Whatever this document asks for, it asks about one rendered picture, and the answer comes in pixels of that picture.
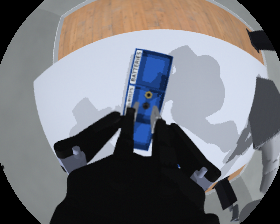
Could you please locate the brass hex nut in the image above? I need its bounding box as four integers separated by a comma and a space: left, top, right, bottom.
145, 91, 152, 98

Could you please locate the blue three-compartment tray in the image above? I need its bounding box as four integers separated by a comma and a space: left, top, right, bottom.
123, 48, 173, 151

